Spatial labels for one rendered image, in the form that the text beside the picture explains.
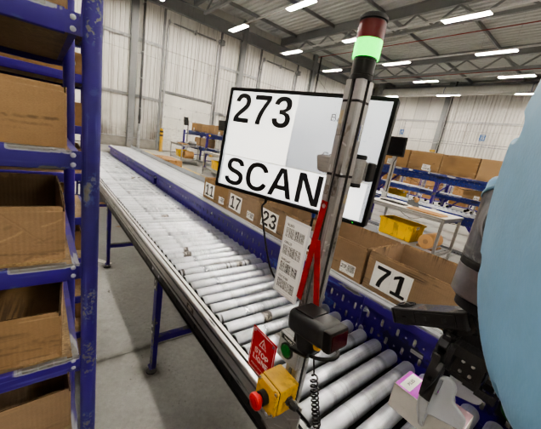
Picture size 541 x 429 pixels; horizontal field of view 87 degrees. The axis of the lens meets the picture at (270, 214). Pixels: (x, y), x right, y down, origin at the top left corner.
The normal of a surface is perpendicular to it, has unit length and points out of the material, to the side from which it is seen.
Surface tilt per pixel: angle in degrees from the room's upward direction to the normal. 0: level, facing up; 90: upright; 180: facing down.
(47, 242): 91
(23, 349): 91
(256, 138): 86
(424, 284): 90
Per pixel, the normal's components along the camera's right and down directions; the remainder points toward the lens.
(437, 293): -0.77, 0.04
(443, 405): -0.73, -0.17
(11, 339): 0.56, 0.30
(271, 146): -0.51, 0.05
